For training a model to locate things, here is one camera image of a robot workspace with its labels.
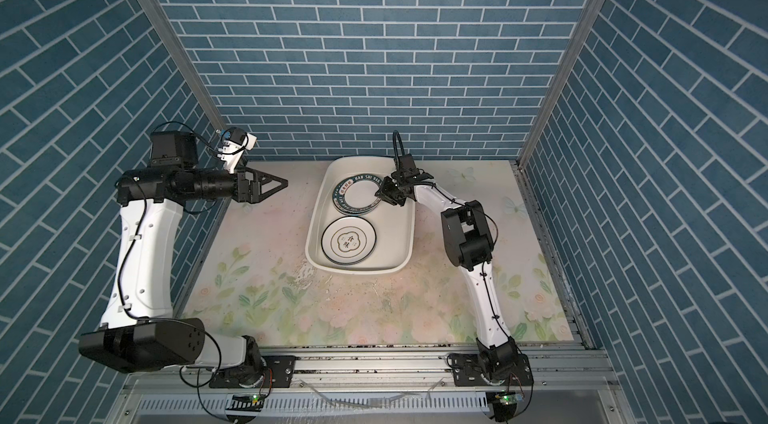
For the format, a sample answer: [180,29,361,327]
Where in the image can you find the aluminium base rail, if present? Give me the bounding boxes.
[106,344,634,423]

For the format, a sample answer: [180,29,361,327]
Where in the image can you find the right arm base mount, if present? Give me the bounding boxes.
[445,352,534,387]

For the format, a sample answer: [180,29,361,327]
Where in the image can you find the green lettered rim plate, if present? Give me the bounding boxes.
[332,173,382,216]

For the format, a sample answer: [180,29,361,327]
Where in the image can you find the white plate thin dark rim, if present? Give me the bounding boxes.
[321,217,377,266]

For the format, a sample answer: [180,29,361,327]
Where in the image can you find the white plastic bin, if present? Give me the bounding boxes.
[305,156,415,275]

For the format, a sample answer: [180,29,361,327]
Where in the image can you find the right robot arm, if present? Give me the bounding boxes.
[376,154,534,387]

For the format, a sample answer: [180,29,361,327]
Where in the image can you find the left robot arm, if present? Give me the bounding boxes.
[78,128,288,388]

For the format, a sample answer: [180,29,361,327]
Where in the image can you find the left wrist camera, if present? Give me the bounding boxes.
[216,128,257,174]

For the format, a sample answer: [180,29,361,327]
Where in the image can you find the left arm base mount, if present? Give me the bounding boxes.
[208,355,296,391]

